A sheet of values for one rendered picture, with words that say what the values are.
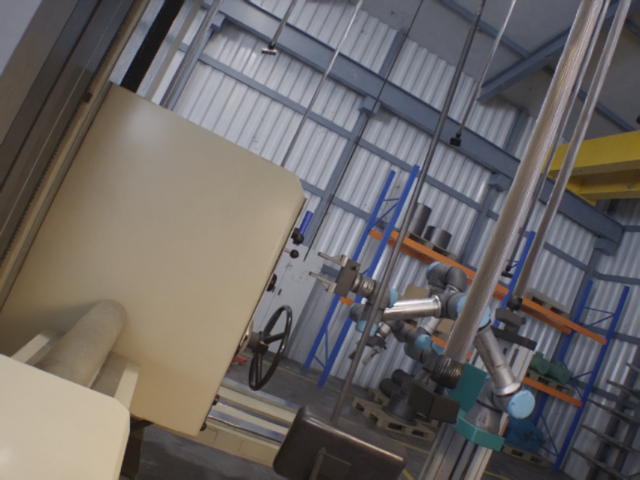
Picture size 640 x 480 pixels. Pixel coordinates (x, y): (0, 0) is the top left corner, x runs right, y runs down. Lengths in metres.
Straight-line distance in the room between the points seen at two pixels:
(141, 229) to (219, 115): 8.18
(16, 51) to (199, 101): 8.78
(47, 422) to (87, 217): 1.01
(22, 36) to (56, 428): 0.62
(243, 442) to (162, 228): 1.63
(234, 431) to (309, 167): 7.40
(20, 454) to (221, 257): 1.08
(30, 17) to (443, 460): 2.44
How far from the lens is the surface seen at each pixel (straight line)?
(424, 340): 2.44
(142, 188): 1.46
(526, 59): 10.67
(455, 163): 11.01
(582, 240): 13.08
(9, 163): 1.11
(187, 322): 1.48
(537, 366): 11.20
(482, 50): 10.84
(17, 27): 0.93
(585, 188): 12.18
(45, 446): 0.48
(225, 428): 2.84
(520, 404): 2.08
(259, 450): 2.86
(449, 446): 2.67
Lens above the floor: 1.63
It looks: 6 degrees up
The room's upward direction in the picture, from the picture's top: 24 degrees clockwise
